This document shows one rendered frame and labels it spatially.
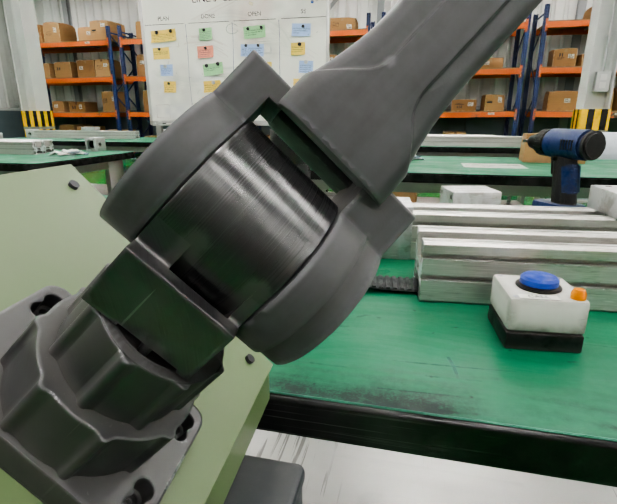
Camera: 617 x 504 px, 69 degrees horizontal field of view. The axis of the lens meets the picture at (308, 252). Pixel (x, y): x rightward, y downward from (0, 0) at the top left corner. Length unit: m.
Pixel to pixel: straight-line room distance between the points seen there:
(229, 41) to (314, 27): 0.66
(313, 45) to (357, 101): 3.40
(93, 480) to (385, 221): 0.17
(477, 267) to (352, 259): 0.45
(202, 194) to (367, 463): 1.08
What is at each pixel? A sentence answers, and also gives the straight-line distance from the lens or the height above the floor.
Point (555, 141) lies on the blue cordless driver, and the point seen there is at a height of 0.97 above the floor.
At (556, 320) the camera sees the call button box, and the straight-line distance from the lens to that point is 0.55.
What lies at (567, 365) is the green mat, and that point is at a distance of 0.54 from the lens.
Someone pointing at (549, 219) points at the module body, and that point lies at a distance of 0.84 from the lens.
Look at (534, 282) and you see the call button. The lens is 0.55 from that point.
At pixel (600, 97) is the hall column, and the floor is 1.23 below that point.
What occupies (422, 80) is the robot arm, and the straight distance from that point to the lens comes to 0.21.
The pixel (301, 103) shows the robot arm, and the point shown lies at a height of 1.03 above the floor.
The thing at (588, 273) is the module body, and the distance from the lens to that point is 0.68.
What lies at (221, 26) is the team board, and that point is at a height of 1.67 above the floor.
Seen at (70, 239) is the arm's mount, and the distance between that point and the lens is 0.36.
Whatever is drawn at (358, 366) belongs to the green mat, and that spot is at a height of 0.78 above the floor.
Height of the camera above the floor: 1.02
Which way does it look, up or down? 17 degrees down
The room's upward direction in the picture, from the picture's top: straight up
